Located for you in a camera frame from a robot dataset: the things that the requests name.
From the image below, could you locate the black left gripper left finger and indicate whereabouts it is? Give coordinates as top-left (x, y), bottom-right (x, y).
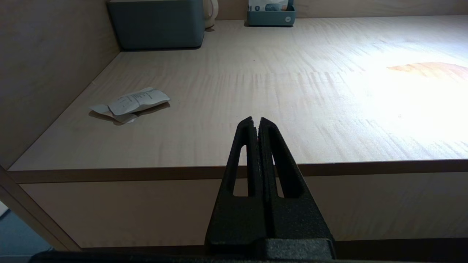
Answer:
top-left (204, 117), bottom-right (271, 253)

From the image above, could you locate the white mug with handle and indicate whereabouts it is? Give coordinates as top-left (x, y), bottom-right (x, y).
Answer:
top-left (203, 0), bottom-right (219, 29)

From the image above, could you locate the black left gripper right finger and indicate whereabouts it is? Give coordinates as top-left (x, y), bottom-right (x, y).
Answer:
top-left (258, 117), bottom-right (335, 241)

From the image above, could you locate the grey tissue box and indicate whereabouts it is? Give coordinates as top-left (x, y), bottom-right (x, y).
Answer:
top-left (107, 0), bottom-right (205, 50)

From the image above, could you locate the crumpled white paper packet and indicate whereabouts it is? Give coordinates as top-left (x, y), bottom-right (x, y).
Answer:
top-left (90, 87), bottom-right (171, 124)

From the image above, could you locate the grey-blue sachet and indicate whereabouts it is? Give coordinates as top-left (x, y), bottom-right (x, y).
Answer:
top-left (265, 0), bottom-right (289, 12)

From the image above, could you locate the small blue-grey tray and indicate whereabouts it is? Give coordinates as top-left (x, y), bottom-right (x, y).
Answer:
top-left (247, 0), bottom-right (296, 27)

